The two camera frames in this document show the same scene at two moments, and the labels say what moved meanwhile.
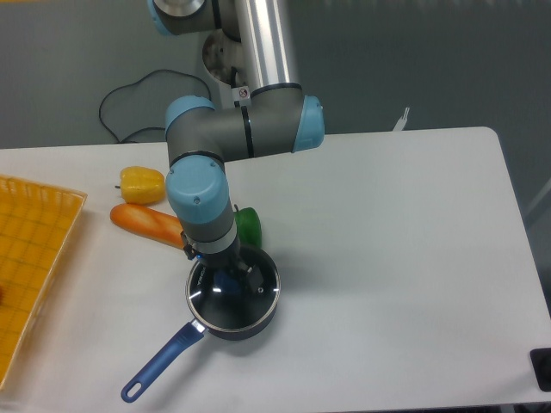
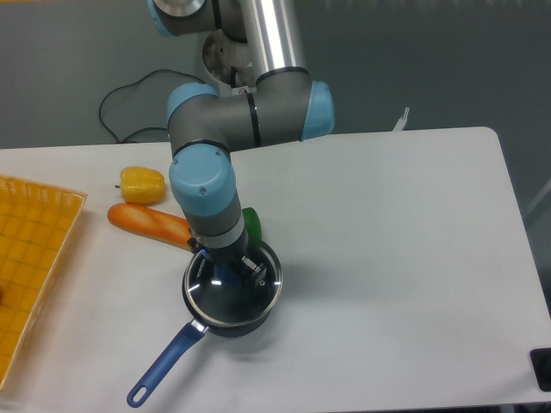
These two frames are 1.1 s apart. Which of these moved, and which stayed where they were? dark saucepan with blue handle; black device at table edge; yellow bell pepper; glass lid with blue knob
Moved: dark saucepan with blue handle
Stayed: black device at table edge; glass lid with blue knob; yellow bell pepper
